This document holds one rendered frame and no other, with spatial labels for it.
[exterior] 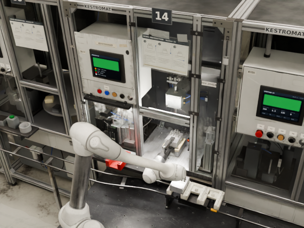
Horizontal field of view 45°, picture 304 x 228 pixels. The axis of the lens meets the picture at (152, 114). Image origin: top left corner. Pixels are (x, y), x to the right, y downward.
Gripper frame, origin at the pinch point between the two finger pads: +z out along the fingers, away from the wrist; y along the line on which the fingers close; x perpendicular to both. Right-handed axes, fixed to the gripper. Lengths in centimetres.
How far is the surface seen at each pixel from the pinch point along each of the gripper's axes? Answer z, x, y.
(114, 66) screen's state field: -15, 33, 64
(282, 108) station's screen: -15, -72, 59
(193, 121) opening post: -11.3, -20.3, 33.2
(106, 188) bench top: -34, 39, -32
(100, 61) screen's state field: -15, 43, 66
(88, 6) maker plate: -11, 49, 100
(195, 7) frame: 8, -12, 100
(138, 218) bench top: -50, 4, -32
